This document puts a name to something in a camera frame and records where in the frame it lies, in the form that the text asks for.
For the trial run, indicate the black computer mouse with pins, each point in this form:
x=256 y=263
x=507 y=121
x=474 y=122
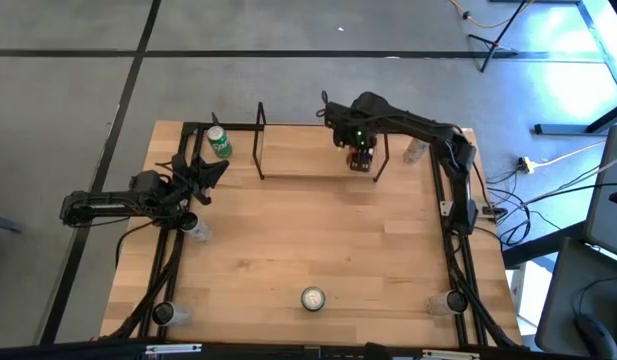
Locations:
x=595 y=335

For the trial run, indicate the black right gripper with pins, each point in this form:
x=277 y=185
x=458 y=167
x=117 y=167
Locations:
x=352 y=127

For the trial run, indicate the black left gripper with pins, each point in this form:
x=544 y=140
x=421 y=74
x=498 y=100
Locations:
x=180 y=184

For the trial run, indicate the black tripod stand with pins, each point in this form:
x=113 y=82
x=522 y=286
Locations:
x=493 y=45

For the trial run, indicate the pale grey can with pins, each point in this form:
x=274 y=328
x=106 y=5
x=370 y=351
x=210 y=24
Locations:
x=415 y=150

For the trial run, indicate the red soda can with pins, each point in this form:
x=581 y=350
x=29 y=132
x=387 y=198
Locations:
x=361 y=162

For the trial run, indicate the green soda can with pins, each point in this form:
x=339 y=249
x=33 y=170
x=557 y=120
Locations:
x=313 y=299
x=219 y=142

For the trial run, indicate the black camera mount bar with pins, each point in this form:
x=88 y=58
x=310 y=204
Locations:
x=288 y=352

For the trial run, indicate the yellow and white power strip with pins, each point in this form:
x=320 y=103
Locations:
x=525 y=164

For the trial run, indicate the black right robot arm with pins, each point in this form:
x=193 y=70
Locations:
x=418 y=125

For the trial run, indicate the wooden shelf with black legs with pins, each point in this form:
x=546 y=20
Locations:
x=298 y=150

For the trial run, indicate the black aluminium table frame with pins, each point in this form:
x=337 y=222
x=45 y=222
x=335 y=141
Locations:
x=436 y=185

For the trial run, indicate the white-rimmed mounting bracket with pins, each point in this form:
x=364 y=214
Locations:
x=446 y=208

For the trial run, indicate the grey desk panel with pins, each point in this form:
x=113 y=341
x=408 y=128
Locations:
x=608 y=195

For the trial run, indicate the black desk foot bar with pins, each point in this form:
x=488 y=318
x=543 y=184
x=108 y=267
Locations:
x=573 y=127

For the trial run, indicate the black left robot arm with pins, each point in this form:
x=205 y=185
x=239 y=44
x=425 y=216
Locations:
x=103 y=202

